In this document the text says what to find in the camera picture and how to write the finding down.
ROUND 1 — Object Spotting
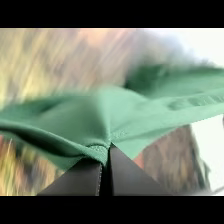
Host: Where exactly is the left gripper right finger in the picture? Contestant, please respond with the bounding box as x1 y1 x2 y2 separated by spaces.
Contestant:
108 144 173 197

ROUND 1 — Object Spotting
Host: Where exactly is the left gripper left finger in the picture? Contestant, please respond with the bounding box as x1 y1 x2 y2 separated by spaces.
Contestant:
37 157 104 197

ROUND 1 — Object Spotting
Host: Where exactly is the green T-shirt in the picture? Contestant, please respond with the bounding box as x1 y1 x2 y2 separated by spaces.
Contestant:
0 64 224 172

